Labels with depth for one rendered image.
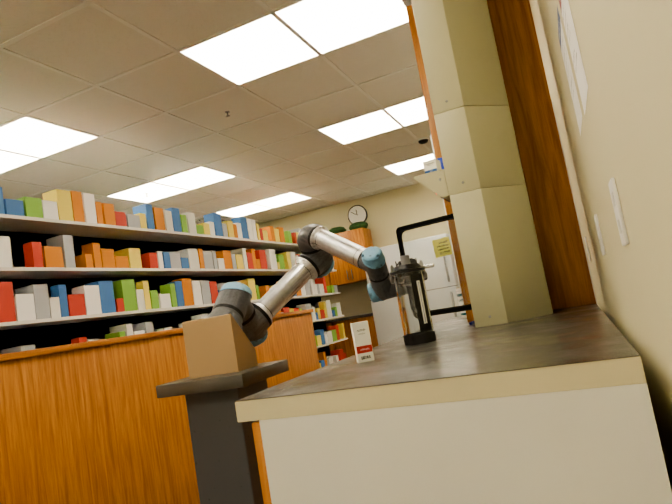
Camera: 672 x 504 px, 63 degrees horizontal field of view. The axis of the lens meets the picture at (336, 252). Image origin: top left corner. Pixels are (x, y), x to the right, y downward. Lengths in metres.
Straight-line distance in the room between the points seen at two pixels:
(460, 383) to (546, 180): 1.51
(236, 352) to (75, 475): 1.41
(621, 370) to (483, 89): 1.41
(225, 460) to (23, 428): 1.21
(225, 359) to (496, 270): 0.95
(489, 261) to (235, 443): 1.03
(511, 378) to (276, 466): 0.46
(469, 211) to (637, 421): 1.19
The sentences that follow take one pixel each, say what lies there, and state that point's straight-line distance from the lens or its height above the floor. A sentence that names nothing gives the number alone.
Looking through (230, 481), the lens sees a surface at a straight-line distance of 1.90.
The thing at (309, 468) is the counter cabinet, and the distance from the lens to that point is 1.06.
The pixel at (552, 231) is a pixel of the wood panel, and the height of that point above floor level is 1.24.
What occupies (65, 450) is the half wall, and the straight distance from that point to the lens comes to 2.99.
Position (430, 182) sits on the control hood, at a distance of 2.02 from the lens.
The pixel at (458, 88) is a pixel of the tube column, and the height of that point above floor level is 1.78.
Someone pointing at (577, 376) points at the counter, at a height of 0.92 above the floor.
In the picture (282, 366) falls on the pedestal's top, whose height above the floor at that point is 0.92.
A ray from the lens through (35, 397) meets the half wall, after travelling 2.89.
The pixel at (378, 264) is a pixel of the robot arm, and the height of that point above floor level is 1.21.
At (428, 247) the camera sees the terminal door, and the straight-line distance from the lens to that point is 2.35.
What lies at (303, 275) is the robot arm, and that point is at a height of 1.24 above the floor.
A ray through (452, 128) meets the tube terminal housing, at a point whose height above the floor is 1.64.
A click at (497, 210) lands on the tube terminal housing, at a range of 2.01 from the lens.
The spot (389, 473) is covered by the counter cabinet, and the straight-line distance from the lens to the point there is 1.01.
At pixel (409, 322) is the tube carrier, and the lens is 1.67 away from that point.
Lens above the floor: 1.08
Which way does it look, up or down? 6 degrees up
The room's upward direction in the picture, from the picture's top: 10 degrees counter-clockwise
